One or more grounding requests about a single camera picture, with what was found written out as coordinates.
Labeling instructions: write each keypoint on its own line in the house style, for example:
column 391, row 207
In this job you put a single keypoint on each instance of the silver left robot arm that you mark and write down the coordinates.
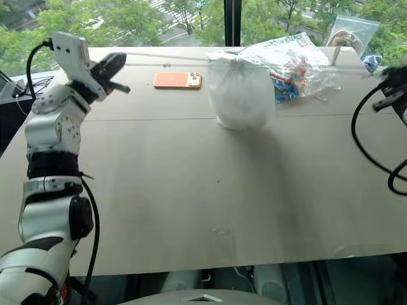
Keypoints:
column 41, row 222

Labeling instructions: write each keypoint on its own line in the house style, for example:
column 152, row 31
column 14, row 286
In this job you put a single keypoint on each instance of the black window pillar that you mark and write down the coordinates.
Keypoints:
column 233, row 22

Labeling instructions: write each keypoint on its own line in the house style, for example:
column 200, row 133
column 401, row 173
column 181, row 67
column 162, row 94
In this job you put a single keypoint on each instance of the blue cloth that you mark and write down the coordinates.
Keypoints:
column 372, row 63

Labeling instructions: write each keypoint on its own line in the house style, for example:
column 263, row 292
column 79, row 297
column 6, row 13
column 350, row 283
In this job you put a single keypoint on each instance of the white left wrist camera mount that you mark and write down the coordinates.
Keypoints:
column 74, row 54

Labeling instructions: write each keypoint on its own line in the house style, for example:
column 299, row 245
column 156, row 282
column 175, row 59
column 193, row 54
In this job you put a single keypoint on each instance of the orange smartphone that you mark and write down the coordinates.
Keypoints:
column 176, row 80

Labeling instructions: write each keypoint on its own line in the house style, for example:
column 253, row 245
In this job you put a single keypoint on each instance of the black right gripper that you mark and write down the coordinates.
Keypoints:
column 399, row 92

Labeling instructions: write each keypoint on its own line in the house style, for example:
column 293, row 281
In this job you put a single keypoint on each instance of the clear bag of colourful items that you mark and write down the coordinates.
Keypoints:
column 299, row 57

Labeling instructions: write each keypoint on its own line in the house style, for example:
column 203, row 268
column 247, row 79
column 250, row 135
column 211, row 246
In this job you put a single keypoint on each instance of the grey rounded shape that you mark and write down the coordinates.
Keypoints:
column 270, row 282

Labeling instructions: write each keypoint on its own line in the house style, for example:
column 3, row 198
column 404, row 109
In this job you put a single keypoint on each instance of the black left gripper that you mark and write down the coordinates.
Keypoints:
column 101, row 74

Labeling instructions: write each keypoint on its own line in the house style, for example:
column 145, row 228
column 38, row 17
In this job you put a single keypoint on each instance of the clear zip bag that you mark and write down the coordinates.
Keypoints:
column 353, row 35

